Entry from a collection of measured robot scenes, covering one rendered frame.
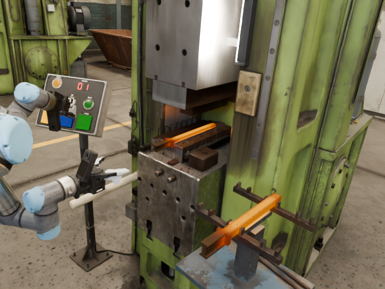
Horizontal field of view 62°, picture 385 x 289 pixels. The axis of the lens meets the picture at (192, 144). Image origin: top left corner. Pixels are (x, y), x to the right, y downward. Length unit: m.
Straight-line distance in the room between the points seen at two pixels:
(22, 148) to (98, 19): 9.76
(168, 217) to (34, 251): 1.18
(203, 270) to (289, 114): 0.66
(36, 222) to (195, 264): 0.56
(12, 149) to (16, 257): 1.66
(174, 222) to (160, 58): 0.76
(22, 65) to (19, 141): 5.21
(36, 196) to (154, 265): 1.02
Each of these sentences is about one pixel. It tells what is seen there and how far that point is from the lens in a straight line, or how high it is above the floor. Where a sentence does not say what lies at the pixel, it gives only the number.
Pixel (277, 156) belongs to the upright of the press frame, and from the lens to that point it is 1.35.
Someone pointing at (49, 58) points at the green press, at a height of 0.59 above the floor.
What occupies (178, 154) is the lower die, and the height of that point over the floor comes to 0.95.
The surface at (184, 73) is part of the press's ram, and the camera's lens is 1.34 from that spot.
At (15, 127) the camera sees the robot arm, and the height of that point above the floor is 1.28.
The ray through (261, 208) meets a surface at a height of 0.99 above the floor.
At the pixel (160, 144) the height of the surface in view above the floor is 1.01.
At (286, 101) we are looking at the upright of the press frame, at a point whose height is 1.27.
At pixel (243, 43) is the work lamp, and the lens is 1.29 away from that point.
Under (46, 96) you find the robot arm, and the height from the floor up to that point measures 1.22.
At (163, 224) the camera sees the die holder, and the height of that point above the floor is 0.58.
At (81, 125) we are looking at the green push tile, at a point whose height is 0.99.
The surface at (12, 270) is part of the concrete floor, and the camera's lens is 2.39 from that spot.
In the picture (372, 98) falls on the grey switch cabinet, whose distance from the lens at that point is 6.49.
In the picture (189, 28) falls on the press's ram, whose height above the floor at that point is 1.50.
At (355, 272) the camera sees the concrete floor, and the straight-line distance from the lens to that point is 2.58.
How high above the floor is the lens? 1.58
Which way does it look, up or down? 23 degrees down
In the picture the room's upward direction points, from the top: 4 degrees clockwise
